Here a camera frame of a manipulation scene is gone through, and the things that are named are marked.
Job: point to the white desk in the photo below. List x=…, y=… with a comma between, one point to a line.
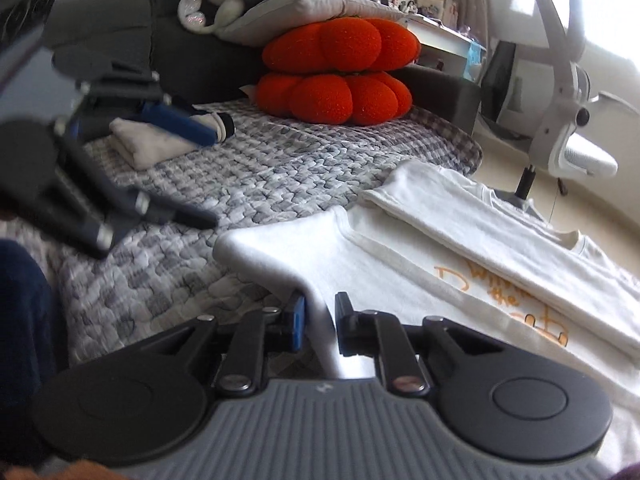
x=440, y=45

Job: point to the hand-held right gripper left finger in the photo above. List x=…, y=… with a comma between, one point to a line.
x=299, y=322

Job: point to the light grey pillow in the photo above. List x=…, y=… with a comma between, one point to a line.
x=310, y=7

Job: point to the dark grey sofa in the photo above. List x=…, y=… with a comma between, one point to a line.
x=125, y=25

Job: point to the black computer case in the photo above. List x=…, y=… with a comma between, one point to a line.
x=500, y=82

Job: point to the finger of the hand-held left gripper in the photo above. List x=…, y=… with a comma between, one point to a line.
x=100, y=210
x=180, y=125

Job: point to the white round plush toy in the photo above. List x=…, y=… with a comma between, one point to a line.
x=232, y=7

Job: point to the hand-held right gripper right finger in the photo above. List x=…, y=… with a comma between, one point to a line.
x=342, y=327

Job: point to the grey quilted blanket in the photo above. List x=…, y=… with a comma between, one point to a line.
x=280, y=170

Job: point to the orange pumpkin cushion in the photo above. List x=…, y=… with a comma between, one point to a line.
x=325, y=100
x=340, y=42

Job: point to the white bear print sweatshirt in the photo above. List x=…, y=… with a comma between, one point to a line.
x=450, y=240

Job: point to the light blue patterned bag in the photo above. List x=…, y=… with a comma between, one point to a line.
x=475, y=60

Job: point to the cream white garment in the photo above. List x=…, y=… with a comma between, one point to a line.
x=150, y=147

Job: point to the white office chair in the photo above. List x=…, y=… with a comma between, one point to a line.
x=560, y=125

